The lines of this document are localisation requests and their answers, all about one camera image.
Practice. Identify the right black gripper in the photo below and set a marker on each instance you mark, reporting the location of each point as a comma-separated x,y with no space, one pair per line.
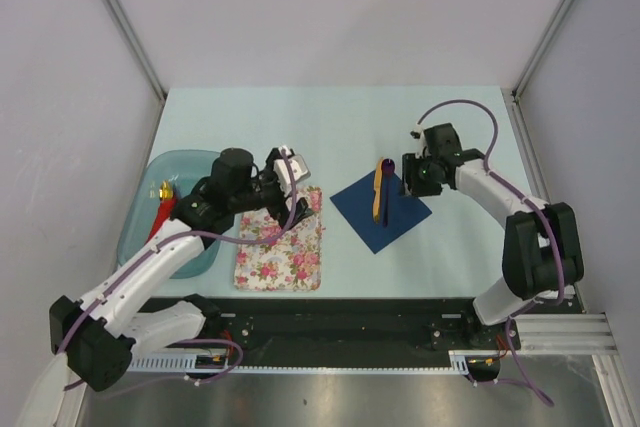
409,165

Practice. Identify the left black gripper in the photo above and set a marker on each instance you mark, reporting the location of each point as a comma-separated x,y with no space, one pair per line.
279,209

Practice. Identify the dark blue paper napkin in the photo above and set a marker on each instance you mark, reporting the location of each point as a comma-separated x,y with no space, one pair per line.
355,204

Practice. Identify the purple metal spoon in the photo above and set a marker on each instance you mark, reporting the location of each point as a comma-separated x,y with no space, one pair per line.
388,171

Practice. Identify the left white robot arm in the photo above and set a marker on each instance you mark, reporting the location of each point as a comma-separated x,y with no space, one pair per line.
103,331

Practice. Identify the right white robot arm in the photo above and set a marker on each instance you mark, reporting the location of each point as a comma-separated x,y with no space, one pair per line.
541,248

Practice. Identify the gold utensil in roll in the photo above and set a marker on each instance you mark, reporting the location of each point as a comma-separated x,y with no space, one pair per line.
166,191

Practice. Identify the teal plastic tray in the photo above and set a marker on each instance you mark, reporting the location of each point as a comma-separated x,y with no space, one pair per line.
182,169

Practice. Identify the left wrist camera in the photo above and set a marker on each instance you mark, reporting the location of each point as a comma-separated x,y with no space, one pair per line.
290,168

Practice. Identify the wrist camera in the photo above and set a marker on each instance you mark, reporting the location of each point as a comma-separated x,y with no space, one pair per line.
417,132
290,168

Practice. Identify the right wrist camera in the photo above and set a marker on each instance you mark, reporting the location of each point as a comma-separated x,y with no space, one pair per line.
417,132

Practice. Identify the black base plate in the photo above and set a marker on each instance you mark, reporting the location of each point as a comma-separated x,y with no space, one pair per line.
350,333

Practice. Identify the white cable duct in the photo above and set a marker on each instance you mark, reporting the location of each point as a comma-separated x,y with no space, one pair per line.
204,365

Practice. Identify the aluminium frame rail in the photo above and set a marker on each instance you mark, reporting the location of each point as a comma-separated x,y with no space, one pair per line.
565,334

